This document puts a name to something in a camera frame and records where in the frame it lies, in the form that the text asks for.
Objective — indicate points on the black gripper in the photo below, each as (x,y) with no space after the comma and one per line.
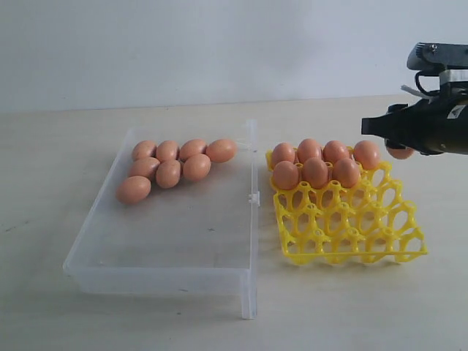
(430,127)

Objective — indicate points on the brown egg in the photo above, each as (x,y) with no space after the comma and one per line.
(133,190)
(286,175)
(145,167)
(167,150)
(282,152)
(315,172)
(168,174)
(308,148)
(346,172)
(144,149)
(196,167)
(334,151)
(191,148)
(400,153)
(367,154)
(221,150)

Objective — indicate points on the yellow plastic egg tray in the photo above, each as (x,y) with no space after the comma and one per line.
(334,224)

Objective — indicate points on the clear plastic box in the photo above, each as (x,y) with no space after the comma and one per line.
(194,239)

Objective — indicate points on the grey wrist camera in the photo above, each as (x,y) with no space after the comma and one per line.
(448,62)

